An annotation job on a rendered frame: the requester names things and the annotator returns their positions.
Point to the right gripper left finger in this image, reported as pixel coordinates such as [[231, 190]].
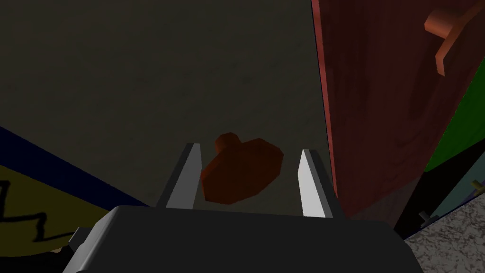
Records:
[[185, 182]]

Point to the dark red door leaf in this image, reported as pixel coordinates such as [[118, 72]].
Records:
[[379, 94]]

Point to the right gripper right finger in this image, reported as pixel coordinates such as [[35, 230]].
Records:
[[312, 185]]

